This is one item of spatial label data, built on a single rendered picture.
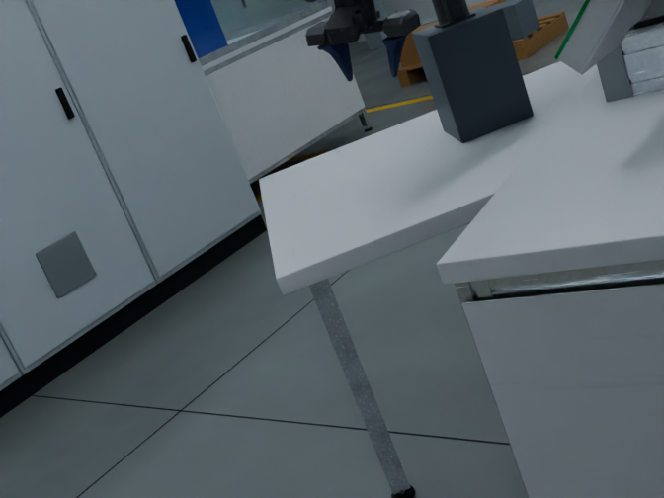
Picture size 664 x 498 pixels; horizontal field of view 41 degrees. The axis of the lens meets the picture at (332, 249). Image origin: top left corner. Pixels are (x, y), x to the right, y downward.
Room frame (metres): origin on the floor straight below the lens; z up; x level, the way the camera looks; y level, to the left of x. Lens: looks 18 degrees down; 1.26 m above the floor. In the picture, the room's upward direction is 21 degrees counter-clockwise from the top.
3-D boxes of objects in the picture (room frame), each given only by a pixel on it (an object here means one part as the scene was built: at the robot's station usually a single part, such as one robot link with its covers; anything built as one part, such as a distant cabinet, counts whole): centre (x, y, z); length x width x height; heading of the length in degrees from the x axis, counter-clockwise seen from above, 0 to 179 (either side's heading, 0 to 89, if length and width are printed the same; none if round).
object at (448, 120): (1.61, -0.36, 0.96); 0.14 x 0.14 x 0.20; 0
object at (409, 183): (1.56, -0.36, 0.84); 0.90 x 0.70 x 0.03; 90
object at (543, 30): (7.31, -1.75, 0.20); 1.20 x 0.80 x 0.41; 45
